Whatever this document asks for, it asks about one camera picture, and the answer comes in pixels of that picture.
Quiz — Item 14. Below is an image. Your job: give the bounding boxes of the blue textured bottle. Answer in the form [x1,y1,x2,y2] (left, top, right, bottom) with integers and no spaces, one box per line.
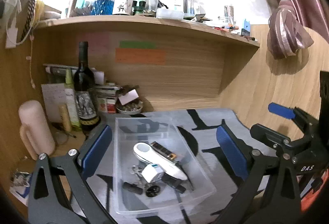
[91,0,114,15]

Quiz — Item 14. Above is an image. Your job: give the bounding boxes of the green spray bottle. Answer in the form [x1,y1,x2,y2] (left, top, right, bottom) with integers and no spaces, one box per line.
[65,69,81,129]

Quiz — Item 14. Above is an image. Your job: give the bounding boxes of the grey mat with black letters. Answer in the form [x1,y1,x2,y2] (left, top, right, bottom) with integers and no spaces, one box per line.
[87,109,260,223]

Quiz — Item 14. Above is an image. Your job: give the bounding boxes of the black round cap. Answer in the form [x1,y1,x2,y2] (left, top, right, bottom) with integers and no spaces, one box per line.
[145,185,161,198]

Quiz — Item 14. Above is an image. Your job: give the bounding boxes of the pink cylindrical humidifier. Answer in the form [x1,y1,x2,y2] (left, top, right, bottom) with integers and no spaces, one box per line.
[18,100,56,160]

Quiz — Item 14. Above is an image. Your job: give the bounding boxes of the green sticky note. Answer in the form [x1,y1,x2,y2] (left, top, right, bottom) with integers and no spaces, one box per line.
[119,40,157,49]

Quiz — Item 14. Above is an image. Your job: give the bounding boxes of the white bowl of trinkets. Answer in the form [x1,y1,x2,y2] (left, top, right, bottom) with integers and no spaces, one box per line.
[116,100,143,115]

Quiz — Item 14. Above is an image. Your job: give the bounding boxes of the handwritten white paper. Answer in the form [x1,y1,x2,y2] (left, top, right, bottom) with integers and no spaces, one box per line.
[41,83,66,123]

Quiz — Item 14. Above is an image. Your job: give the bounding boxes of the pink sticky note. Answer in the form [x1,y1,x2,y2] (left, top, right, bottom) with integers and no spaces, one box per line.
[76,32,110,56]

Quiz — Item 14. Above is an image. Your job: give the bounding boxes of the yellow tube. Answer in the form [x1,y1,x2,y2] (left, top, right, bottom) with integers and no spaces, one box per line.
[59,103,72,132]

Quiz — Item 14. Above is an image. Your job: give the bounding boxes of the white handheld device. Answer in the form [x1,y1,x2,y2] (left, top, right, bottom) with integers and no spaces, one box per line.
[133,142,188,181]

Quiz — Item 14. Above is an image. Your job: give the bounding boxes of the round eyeglasses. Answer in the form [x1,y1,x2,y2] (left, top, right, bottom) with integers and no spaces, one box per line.
[53,129,77,145]

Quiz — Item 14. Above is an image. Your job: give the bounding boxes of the white USB wall charger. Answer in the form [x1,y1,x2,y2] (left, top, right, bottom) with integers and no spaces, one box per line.
[141,164,165,183]

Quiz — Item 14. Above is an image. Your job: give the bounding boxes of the dark wine bottle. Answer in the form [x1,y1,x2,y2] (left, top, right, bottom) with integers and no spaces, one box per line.
[74,42,100,133]

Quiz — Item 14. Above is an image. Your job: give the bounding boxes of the black binoculars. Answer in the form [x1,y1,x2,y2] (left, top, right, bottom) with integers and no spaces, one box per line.
[132,0,146,15]

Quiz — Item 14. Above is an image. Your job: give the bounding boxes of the clear plastic storage bin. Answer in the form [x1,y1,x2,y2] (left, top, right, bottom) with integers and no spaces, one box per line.
[113,117,216,217]

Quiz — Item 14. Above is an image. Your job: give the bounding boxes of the orange sticky note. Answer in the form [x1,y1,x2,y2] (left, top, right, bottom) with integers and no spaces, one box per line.
[115,48,166,65]

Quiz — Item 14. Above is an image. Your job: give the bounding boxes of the white card box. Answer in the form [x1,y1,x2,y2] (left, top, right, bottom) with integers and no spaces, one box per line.
[119,89,139,105]

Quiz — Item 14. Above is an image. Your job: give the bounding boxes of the wooden shelf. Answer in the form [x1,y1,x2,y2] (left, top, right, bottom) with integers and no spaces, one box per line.
[37,15,260,47]

